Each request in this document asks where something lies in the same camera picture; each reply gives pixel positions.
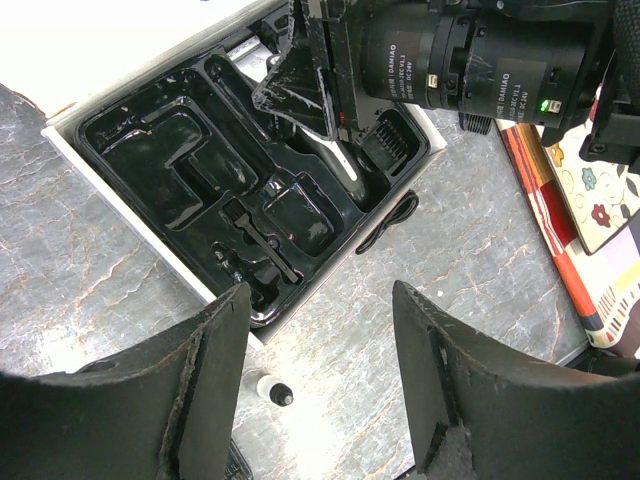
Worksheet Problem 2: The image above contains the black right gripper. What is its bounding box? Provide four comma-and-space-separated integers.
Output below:
252, 1, 639, 145

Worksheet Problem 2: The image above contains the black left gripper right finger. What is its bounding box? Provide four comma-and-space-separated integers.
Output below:
392, 281, 639, 479

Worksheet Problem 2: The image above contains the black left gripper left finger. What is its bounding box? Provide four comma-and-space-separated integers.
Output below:
1, 284, 250, 479

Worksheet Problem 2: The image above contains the silver black hair clipper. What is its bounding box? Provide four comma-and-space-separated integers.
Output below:
227, 34, 374, 206

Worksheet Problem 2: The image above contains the small oil bottle black cap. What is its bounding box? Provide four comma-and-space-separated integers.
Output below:
256, 375, 294, 407

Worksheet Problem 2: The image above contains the black usb cable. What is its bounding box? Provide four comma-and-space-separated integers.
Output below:
353, 189, 420, 255

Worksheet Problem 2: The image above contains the black comb guard attachment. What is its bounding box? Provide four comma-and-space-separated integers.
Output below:
224, 440, 254, 480

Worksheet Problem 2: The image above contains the black cleaning brush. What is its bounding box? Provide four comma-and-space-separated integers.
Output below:
222, 199, 300, 284

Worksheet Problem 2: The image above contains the white box with black tray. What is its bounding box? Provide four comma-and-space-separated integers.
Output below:
1, 1, 445, 347

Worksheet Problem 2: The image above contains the colourful patchwork cloth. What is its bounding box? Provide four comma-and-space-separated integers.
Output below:
497, 119, 639, 358

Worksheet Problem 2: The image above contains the beige floral placemat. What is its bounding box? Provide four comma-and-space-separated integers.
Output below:
543, 120, 639, 254

